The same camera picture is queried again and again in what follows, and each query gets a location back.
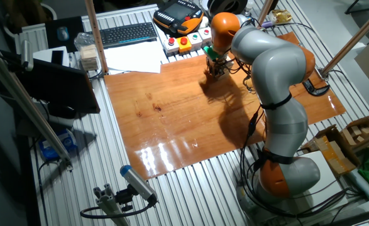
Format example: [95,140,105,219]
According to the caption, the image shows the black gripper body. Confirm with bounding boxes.
[207,56,228,75]

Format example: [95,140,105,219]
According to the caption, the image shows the green wrist adapter flange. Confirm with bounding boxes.
[202,46,222,60]

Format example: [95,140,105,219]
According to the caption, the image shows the grey box small red button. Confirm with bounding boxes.
[198,27,213,47]

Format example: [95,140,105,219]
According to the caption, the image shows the grey box green button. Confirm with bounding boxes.
[187,32,204,51]

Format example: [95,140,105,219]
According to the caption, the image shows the yellow box red button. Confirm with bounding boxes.
[175,36,193,54]

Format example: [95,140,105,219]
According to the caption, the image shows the black filament spool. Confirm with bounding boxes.
[207,0,249,18]

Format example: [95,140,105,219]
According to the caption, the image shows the black orange teach pendant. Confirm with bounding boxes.
[153,0,205,36]

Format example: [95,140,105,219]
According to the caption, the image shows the orange wooden board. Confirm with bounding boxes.
[104,31,347,180]

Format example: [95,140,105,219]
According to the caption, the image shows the white paper sheets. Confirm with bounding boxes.
[103,40,170,75]

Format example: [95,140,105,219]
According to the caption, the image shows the gold foil wrapper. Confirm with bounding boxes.
[270,9,294,25]

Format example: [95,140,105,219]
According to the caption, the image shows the black clamp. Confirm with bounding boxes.
[302,78,331,97]

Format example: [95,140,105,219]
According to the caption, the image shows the black computer keyboard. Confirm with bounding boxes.
[88,21,158,50]

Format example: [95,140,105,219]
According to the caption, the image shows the clear bag of wooden blocks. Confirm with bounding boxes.
[74,32,101,72]

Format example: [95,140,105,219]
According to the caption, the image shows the open cardboard box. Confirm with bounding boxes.
[331,114,369,154]

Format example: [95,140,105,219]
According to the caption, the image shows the black mouse pad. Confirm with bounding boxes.
[45,16,85,53]

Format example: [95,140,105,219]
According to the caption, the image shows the tan taped cardboard box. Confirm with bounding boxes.
[302,124,361,176]

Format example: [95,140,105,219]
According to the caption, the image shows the black flat monitor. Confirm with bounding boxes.
[0,50,101,114]

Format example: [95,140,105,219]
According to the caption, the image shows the grey computer mouse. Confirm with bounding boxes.
[57,26,70,42]

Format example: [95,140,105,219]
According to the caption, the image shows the aluminium profile stand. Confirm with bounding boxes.
[92,183,131,226]

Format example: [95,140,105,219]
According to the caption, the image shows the white flat box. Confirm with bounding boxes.
[33,46,70,67]

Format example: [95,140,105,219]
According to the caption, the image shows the blue wipes packet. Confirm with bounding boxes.
[38,128,78,161]

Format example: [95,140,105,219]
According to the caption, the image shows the white paper roll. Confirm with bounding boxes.
[344,169,369,203]

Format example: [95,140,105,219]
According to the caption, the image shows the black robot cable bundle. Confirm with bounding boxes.
[240,18,358,220]

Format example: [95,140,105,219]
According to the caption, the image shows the wooden frame pole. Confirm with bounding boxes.
[321,2,369,78]
[256,0,275,29]
[84,0,110,75]

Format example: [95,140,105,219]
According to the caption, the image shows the silver camera blue tip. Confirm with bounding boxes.
[120,164,158,203]

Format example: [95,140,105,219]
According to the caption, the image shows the black camera ball mount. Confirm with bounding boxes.
[114,184,136,213]

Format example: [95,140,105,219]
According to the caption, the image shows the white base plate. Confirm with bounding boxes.
[297,150,349,208]

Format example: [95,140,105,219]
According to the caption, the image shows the black camera cable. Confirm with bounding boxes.
[79,200,157,220]

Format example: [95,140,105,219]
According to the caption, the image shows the aluminium frame bar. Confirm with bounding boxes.
[0,43,74,172]

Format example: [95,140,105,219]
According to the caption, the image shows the silver depth camera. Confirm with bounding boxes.
[20,40,34,72]

